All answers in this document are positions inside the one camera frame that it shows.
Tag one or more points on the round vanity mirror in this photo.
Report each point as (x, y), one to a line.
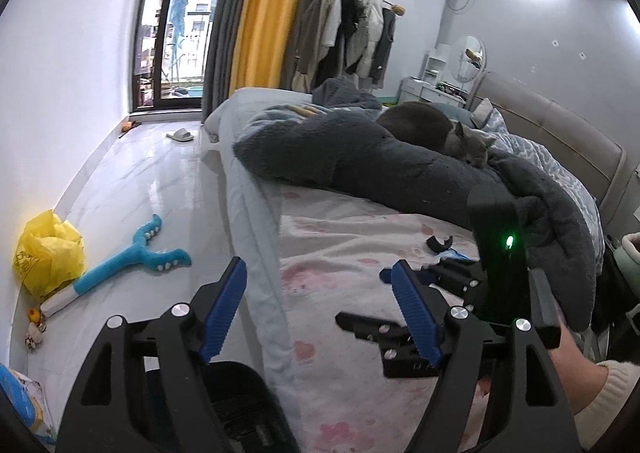
(467, 63)

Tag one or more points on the grey curtain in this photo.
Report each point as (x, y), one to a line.
(225, 33)

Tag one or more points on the blue basin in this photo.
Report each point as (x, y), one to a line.
(189, 93)

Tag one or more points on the beige hanging coat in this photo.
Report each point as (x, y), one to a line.
(312, 33)

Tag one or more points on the black framed glass door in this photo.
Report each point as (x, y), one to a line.
(195, 8)

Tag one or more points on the pink printed bed sheet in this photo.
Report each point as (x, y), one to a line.
(340, 243)

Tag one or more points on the person's right forearm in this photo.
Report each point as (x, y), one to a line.
(580, 373)

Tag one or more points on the blue hanging cloth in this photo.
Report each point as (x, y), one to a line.
(180, 3)

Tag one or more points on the small yellow toy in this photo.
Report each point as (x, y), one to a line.
(34, 315)

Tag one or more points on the white hanging jacket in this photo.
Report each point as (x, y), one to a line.
(367, 28)

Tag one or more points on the blue white patterned duvet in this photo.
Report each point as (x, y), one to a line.
(530, 148)

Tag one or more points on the dark grey hanging pants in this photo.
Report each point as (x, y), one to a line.
(384, 48)

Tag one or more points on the small orange toy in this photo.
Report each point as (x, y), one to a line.
(128, 127)

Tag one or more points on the small white toy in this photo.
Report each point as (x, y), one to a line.
(35, 335)

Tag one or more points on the white dresser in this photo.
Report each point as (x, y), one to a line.
(415, 90)

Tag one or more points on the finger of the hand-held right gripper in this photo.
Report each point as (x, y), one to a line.
(450, 278)
(370, 325)

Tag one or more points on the black hanging garment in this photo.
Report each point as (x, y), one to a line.
(345, 13)

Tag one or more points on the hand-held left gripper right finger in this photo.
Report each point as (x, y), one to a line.
(415, 313)

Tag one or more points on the yellow curtain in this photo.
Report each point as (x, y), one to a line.
(270, 8)

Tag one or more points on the yellow plastic bag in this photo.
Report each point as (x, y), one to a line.
(47, 253)

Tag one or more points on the grey cat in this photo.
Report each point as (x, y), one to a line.
(465, 143)
(410, 125)

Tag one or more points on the dark grey fleece blanket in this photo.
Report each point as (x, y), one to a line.
(360, 153)

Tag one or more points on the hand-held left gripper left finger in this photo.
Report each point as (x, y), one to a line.
(225, 313)

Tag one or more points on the blue packet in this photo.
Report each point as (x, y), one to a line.
(20, 398)

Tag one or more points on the blue forked plush toy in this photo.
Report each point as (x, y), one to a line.
(120, 263)

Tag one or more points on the pale green cushion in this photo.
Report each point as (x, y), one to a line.
(627, 253)

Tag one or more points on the beige upholstered bed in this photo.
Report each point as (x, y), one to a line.
(255, 243)

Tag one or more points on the white slipper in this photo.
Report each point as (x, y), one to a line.
(180, 135)

